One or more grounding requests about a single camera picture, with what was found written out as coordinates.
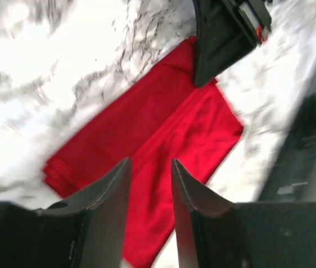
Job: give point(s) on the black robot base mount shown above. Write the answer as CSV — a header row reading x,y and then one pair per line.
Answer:
x,y
293,177

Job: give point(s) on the red cloth napkin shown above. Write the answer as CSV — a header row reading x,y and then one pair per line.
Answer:
x,y
162,117

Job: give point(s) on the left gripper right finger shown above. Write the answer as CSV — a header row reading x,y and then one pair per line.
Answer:
x,y
214,232

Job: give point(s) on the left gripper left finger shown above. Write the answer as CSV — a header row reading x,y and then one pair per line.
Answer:
x,y
86,229

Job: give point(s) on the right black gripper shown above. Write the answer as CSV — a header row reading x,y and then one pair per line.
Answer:
x,y
226,32

